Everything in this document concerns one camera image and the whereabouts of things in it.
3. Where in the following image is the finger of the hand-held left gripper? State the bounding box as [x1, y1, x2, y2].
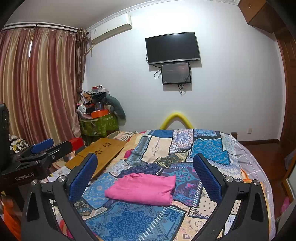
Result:
[10, 138, 54, 160]
[18, 140, 73, 167]

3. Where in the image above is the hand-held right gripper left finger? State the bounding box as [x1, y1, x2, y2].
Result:
[20, 153, 99, 241]

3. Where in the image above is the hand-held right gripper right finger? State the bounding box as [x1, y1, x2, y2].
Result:
[192, 153, 271, 241]

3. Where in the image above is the pink cardigan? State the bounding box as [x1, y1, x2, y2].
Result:
[105, 173, 176, 206]

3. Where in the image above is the red plastic stool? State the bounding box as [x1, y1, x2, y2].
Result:
[68, 137, 84, 152]

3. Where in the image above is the floral cloth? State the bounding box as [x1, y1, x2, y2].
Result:
[9, 136, 28, 153]

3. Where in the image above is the wooden lap desk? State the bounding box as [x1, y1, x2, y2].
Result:
[65, 138, 126, 179]

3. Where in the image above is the orange cloth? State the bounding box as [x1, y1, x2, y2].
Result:
[0, 197, 22, 240]

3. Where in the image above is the grey checked bedsheet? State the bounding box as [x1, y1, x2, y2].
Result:
[232, 133, 277, 232]

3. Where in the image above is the green storage basket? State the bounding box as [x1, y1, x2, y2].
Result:
[79, 113, 119, 137]

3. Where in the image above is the orange box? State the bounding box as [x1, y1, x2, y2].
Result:
[91, 109, 109, 118]

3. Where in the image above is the patchwork printed blanket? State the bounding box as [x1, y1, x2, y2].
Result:
[50, 128, 270, 241]

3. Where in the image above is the pile of clutter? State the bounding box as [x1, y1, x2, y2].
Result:
[76, 85, 110, 120]

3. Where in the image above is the striped curtain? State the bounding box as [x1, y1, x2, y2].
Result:
[0, 27, 89, 149]

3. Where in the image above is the grey plush toy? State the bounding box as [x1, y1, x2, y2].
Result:
[103, 95, 126, 126]

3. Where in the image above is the yellow foam tube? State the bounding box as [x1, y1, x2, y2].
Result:
[159, 112, 194, 130]

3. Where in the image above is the pink slipper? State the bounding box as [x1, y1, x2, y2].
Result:
[281, 197, 290, 214]

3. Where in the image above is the small black monitor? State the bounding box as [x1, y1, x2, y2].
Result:
[161, 62, 191, 85]

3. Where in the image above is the wooden door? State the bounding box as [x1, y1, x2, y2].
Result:
[276, 32, 296, 144]

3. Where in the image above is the white air conditioner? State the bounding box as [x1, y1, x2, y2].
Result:
[88, 13, 133, 44]

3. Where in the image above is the wooden overhead cabinet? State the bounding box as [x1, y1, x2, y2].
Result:
[238, 0, 287, 34]

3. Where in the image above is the white curtain rail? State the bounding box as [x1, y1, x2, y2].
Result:
[2, 22, 79, 32]

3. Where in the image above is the black wall television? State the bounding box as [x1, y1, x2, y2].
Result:
[145, 32, 201, 65]

